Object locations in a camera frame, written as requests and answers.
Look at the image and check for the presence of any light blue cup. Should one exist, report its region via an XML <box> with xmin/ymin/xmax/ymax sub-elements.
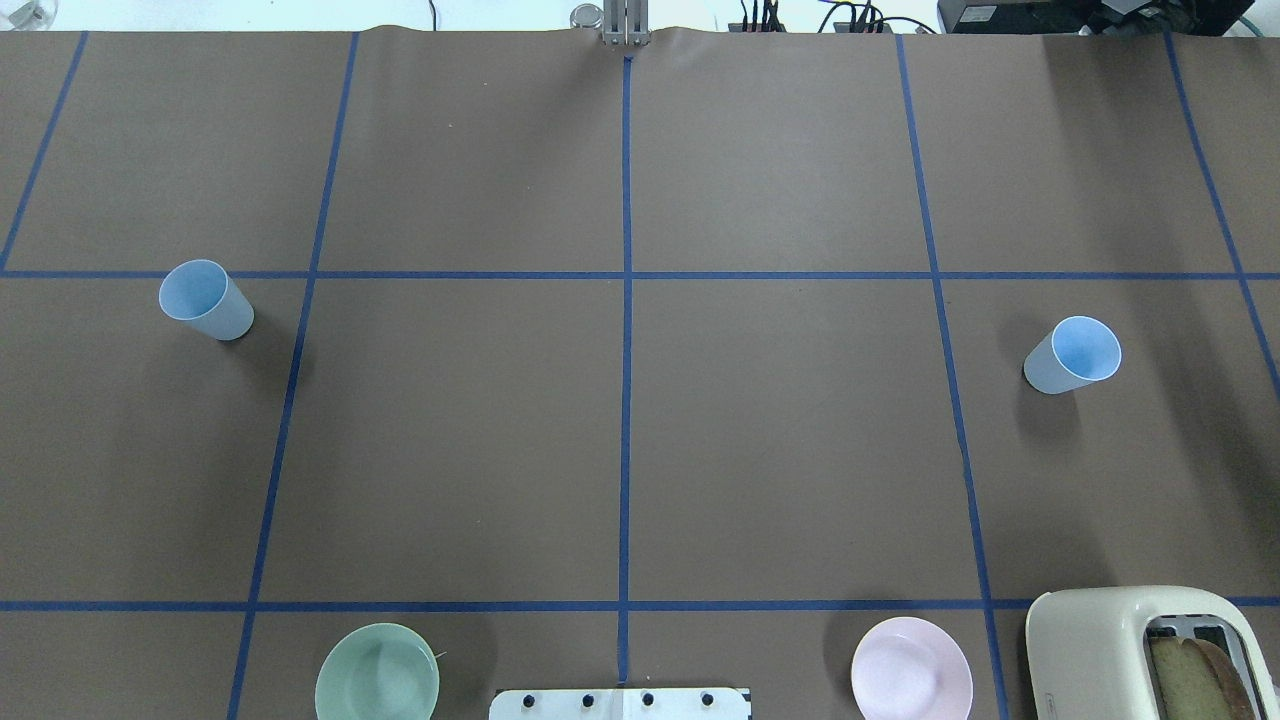
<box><xmin>157</xmin><ymin>259</ymin><xmax>255</xmax><ymax>342</ymax></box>
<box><xmin>1021</xmin><ymin>316</ymin><xmax>1123</xmax><ymax>395</ymax></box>

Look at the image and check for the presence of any pink bowl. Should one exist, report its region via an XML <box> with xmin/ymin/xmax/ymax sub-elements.
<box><xmin>849</xmin><ymin>616</ymin><xmax>974</xmax><ymax>719</ymax></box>

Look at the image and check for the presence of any green bowl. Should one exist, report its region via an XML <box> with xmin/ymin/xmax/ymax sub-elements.
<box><xmin>314</xmin><ymin>623</ymin><xmax>442</xmax><ymax>719</ymax></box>

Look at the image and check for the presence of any cream toaster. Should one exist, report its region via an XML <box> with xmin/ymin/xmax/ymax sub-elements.
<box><xmin>1025</xmin><ymin>585</ymin><xmax>1277</xmax><ymax>719</ymax></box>

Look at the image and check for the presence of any bread slice in toaster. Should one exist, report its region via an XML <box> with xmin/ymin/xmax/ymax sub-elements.
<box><xmin>1149</xmin><ymin>637</ymin><xmax>1256</xmax><ymax>719</ymax></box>

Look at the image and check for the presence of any aluminium frame post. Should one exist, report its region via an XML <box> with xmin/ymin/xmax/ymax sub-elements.
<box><xmin>600</xmin><ymin>0</ymin><xmax>652</xmax><ymax>47</ymax></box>

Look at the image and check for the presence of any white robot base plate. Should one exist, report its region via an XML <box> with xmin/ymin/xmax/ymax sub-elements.
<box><xmin>488</xmin><ymin>687</ymin><xmax>753</xmax><ymax>719</ymax></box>

